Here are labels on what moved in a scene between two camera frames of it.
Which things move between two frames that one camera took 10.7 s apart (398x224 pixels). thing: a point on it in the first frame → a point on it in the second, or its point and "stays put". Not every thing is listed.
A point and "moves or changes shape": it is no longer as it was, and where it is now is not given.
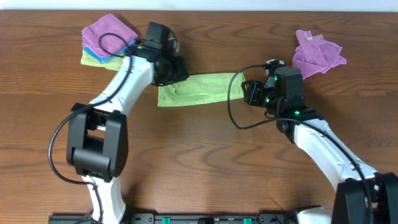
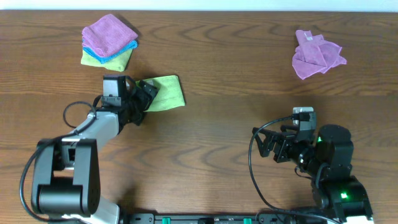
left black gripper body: x=177 y=73 → x=140 y=100
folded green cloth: x=115 y=63 stays put
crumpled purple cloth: x=313 y=55 stays put
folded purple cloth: x=109 y=35 stays put
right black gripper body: x=260 y=96 → x=290 y=151
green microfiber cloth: x=203 y=89 moves or changes shape
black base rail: x=183 y=218 stays put
